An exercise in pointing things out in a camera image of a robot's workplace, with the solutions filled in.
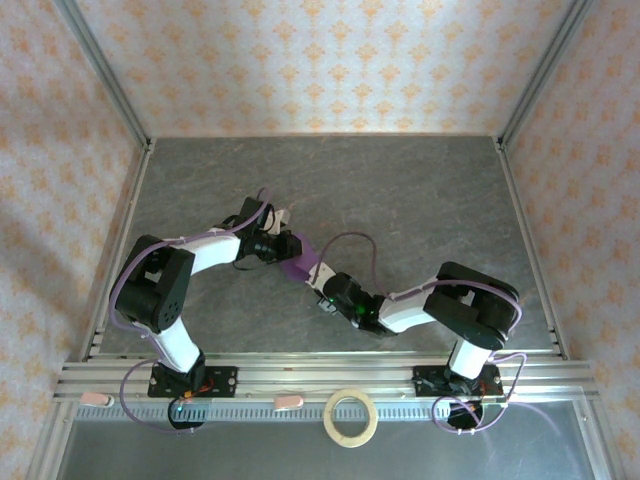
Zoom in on aluminium frame leg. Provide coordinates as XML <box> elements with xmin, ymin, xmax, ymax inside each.
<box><xmin>27</xmin><ymin>402</ymin><xmax>76</xmax><ymax>480</ymax></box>
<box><xmin>572</xmin><ymin>399</ymin><xmax>619</xmax><ymax>480</ymax></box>

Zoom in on beige tape roll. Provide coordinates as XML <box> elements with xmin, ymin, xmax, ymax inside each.
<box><xmin>323</xmin><ymin>388</ymin><xmax>379</xmax><ymax>449</ymax></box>

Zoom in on aluminium frame post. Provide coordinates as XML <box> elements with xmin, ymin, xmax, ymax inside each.
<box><xmin>52</xmin><ymin>0</ymin><xmax>154</xmax><ymax>151</ymax></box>
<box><xmin>497</xmin><ymin>0</ymin><xmax>596</xmax><ymax>151</ymax></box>

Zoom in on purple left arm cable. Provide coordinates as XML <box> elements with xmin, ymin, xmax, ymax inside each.
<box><xmin>108</xmin><ymin>187</ymin><xmax>274</xmax><ymax>436</ymax></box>

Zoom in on grey metal shelf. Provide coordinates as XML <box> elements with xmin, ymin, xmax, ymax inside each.
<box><xmin>54</xmin><ymin>418</ymin><xmax>599</xmax><ymax>480</ymax></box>

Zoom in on grey slotted cable duct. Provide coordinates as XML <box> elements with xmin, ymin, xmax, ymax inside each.
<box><xmin>72</xmin><ymin>402</ymin><xmax>586</xmax><ymax>421</ymax></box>

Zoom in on aluminium mounting rail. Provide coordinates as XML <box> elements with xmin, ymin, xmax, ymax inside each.
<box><xmin>53</xmin><ymin>352</ymin><xmax>599</xmax><ymax>404</ymax></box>

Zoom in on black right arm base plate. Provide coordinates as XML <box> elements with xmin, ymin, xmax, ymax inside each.
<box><xmin>412</xmin><ymin>364</ymin><xmax>503</xmax><ymax>399</ymax></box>

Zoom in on aluminium table side rail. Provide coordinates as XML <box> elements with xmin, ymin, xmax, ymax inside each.
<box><xmin>494</xmin><ymin>137</ymin><xmax>571</xmax><ymax>361</ymax></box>
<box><xmin>79</xmin><ymin>139</ymin><xmax>156</xmax><ymax>361</ymax></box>

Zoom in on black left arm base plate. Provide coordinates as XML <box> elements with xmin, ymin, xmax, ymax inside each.
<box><xmin>147</xmin><ymin>366</ymin><xmax>239</xmax><ymax>399</ymax></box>

